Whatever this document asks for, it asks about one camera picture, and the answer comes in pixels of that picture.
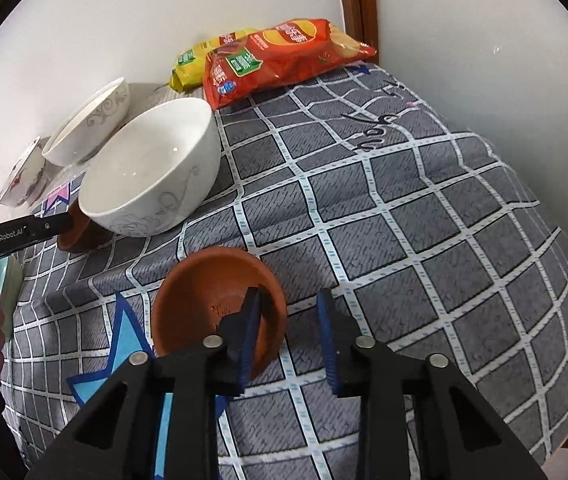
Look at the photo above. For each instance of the brown wooden door frame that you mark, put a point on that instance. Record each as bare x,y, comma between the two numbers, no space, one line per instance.
356,5

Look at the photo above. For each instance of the plain white ceramic bowl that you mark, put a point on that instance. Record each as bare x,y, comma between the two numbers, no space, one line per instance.
149,170

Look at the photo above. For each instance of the grey checked tablecloth with stars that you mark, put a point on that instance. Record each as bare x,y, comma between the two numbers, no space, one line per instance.
389,240

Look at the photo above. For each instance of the yellow chips bag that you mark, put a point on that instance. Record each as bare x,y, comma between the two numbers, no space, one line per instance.
189,65

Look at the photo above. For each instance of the white bowl with blue figures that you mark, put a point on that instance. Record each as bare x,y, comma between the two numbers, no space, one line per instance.
24,175

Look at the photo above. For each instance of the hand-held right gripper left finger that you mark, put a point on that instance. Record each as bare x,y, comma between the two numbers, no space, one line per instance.
249,340

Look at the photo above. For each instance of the green square plate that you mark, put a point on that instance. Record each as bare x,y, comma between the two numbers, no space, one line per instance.
11,285

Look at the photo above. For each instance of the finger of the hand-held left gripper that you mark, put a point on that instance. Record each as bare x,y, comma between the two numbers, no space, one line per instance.
54,225

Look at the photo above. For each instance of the large white printed bowl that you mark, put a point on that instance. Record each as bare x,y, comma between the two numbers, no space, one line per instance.
89,125

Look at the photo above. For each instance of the red chips bag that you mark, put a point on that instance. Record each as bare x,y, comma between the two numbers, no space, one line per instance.
274,60

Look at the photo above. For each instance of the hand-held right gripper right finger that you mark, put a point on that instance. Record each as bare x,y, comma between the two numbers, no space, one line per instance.
326,340

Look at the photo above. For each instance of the small brown clay bowl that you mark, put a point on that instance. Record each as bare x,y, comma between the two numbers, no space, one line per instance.
81,241
199,290

